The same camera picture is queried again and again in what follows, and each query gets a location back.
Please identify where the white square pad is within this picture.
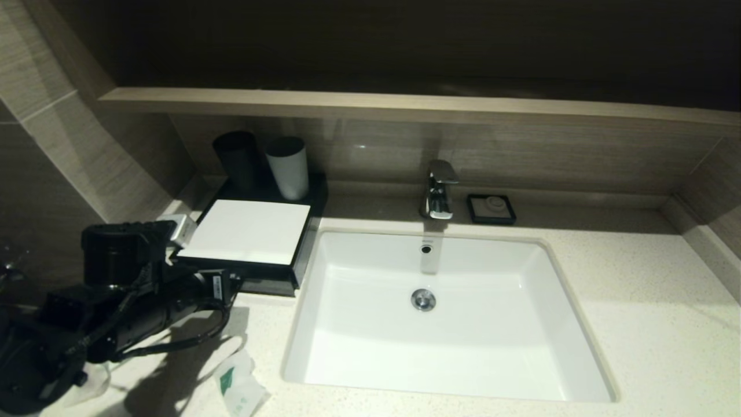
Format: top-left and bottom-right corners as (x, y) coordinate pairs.
(178, 199), (312, 266)

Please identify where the black storage box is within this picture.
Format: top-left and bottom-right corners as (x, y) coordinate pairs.
(171, 168), (329, 297)

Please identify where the green white sachet packet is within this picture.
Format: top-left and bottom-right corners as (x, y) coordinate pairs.
(215, 349), (272, 417)

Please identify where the white rectangular sink basin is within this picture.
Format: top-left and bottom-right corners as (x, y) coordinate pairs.
(282, 230), (617, 403)

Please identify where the white tumbler cup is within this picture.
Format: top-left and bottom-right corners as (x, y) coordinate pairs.
(265, 137), (310, 202)

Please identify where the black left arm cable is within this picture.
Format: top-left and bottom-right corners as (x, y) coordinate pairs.
(113, 287), (233, 360)

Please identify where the black square soap dish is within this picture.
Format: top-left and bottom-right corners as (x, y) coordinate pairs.
(466, 194), (516, 226)

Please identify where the wooden wall ledge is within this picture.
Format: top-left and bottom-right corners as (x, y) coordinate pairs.
(98, 87), (741, 129)

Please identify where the clear plastic wrapper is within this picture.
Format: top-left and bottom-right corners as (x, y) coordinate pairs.
(64, 359), (111, 406)

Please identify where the black tumbler cup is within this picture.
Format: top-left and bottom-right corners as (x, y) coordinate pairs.
(212, 131), (266, 196)

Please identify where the black drawer with metal handle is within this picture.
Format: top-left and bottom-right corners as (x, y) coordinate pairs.
(229, 268), (299, 297)

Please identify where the chrome faucet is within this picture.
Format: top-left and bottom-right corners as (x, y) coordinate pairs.
(420, 160), (458, 221)

